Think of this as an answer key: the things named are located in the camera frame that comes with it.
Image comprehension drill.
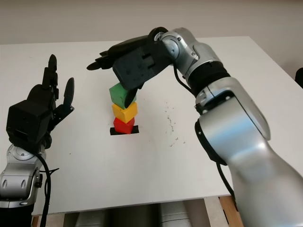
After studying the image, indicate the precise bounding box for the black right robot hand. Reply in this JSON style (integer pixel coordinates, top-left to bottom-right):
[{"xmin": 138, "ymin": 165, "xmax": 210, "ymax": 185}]
[{"xmin": 86, "ymin": 35, "xmax": 152, "ymax": 109}]

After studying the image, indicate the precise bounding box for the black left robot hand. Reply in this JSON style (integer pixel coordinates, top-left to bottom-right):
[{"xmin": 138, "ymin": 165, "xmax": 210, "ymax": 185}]
[{"xmin": 27, "ymin": 54, "xmax": 75, "ymax": 149}]

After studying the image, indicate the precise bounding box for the green cube block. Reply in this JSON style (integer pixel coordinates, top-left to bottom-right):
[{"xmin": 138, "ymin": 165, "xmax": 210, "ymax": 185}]
[{"xmin": 109, "ymin": 82, "xmax": 138, "ymax": 109}]

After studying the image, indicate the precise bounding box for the yellow cube block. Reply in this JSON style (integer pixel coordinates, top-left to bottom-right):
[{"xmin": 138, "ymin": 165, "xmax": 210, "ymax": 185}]
[{"xmin": 112, "ymin": 102, "xmax": 138, "ymax": 123}]

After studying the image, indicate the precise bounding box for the red cube block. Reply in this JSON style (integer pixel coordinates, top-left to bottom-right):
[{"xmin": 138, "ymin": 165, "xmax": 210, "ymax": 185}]
[{"xmin": 113, "ymin": 117, "xmax": 135, "ymax": 135}]

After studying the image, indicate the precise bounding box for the black tape strip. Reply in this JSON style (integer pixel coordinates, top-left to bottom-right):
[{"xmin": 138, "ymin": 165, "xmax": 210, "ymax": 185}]
[{"xmin": 110, "ymin": 126, "xmax": 139, "ymax": 137}]

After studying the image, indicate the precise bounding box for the grey left robot leg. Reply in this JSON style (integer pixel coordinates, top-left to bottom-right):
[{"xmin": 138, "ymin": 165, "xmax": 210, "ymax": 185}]
[{"xmin": 75, "ymin": 211, "xmax": 107, "ymax": 227}]

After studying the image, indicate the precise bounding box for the grey robot leg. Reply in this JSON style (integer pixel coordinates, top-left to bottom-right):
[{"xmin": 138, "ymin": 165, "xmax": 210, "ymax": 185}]
[
  {"xmin": 75, "ymin": 211, "xmax": 107, "ymax": 227},
  {"xmin": 158, "ymin": 200, "xmax": 190, "ymax": 227}
]

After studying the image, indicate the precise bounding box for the black chair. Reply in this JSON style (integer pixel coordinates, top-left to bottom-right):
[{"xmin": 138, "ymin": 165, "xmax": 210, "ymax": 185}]
[{"xmin": 295, "ymin": 67, "xmax": 303, "ymax": 87}]

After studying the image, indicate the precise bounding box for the grey right robot leg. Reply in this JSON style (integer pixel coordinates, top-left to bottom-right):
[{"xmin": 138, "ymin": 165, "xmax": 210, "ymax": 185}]
[{"xmin": 158, "ymin": 200, "xmax": 190, "ymax": 227}]

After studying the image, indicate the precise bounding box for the grey table support panel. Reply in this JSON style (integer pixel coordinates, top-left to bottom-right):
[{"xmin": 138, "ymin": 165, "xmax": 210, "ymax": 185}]
[{"xmin": 204, "ymin": 195, "xmax": 232, "ymax": 227}]

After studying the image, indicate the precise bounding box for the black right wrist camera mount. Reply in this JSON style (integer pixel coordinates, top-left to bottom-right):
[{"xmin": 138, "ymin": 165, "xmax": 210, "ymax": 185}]
[{"xmin": 112, "ymin": 37, "xmax": 176, "ymax": 91}]

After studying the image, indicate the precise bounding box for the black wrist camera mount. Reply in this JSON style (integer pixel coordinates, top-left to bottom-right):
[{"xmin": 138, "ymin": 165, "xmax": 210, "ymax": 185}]
[
  {"xmin": 112, "ymin": 37, "xmax": 176, "ymax": 91},
  {"xmin": 6, "ymin": 99, "xmax": 53, "ymax": 154}
]

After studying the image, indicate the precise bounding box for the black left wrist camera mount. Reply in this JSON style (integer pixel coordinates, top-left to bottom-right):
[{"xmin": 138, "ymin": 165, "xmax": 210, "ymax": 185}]
[{"xmin": 6, "ymin": 99, "xmax": 53, "ymax": 154}]

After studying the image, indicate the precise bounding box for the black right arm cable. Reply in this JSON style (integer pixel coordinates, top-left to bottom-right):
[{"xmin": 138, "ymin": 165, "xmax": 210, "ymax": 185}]
[{"xmin": 174, "ymin": 65, "xmax": 240, "ymax": 211}]

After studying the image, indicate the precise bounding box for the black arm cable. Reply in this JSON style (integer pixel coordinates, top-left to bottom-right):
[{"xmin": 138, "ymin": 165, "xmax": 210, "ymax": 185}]
[
  {"xmin": 35, "ymin": 153, "xmax": 60, "ymax": 227},
  {"xmin": 174, "ymin": 65, "xmax": 240, "ymax": 211}
]

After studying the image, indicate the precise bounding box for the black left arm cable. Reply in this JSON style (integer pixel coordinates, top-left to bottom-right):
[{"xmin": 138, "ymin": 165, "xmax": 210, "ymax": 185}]
[{"xmin": 35, "ymin": 153, "xmax": 60, "ymax": 227}]

